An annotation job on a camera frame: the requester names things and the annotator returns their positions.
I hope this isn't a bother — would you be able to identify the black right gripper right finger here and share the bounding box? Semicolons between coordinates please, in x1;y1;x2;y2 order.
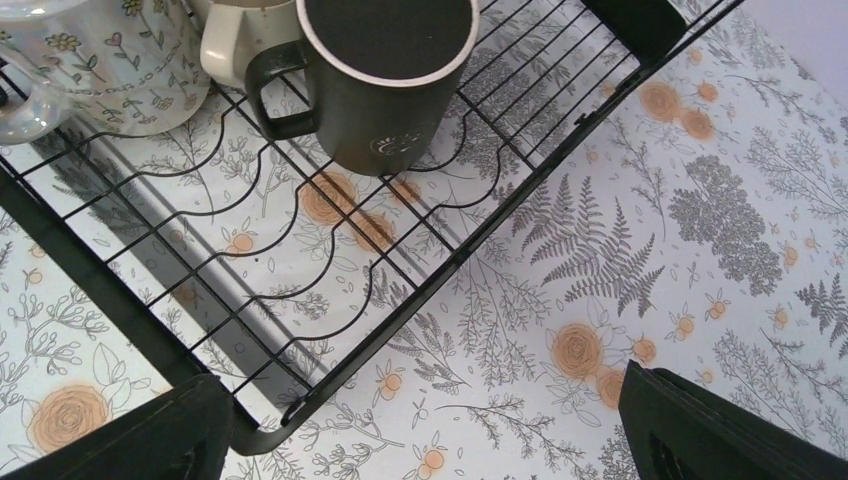
618;361;847;479

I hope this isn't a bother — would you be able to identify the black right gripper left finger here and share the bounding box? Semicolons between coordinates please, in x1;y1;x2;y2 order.
5;374;234;480

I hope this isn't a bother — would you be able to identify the floral iridescent white mug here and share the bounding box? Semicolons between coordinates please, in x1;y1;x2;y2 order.
1;0;210;145

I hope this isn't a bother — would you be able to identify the floral patterned table mat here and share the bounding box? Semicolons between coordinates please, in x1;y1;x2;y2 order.
0;0;848;480

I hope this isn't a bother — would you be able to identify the beige and white mug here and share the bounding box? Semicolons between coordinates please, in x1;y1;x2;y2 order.
187;0;301;89

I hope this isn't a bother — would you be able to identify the black mug white rim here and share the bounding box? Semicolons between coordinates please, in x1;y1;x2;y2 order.
245;0;480;176

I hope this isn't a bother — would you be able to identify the black wire dish rack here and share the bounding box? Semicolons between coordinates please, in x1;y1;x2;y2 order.
1;1;734;455

